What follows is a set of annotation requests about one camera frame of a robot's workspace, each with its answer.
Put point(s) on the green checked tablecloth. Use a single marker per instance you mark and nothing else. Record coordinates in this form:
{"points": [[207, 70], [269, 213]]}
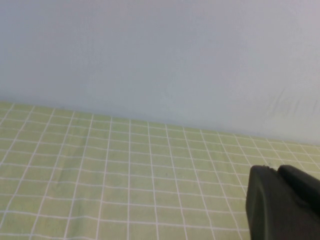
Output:
{"points": [[125, 187]]}

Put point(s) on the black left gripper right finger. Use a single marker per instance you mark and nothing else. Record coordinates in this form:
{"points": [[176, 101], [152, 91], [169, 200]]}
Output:
{"points": [[302, 187]]}

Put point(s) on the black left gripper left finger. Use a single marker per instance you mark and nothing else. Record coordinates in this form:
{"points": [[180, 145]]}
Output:
{"points": [[270, 210]]}

